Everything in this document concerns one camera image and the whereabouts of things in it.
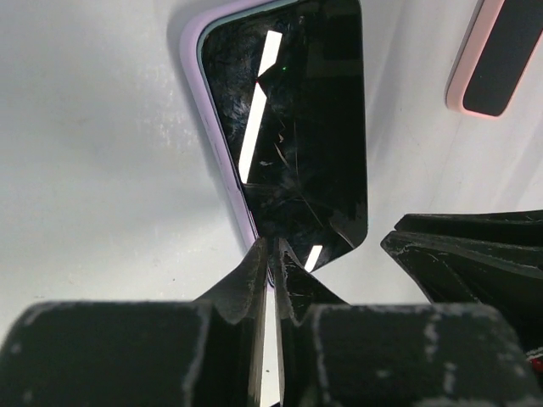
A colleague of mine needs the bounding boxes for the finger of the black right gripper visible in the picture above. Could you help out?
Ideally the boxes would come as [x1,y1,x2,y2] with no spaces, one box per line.
[381,210,542,352]

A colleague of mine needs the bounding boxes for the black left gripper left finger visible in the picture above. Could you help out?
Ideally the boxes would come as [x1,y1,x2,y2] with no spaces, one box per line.
[1,239,268,406]

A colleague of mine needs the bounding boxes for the lilac phone case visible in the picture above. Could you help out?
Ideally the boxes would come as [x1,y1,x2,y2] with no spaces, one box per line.
[178,1,288,250]

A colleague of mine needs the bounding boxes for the phone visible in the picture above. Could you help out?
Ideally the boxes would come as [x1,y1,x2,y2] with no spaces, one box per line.
[201,1,368,271]

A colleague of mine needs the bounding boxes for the pink phone case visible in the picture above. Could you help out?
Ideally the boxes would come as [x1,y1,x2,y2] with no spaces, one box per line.
[445,1,542,119]

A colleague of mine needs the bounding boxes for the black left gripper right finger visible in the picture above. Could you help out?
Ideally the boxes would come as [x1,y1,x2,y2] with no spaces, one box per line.
[273,239,542,406]

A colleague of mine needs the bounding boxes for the purple smartphone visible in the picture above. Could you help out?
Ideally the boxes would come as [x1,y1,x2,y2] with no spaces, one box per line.
[462,0,542,117]

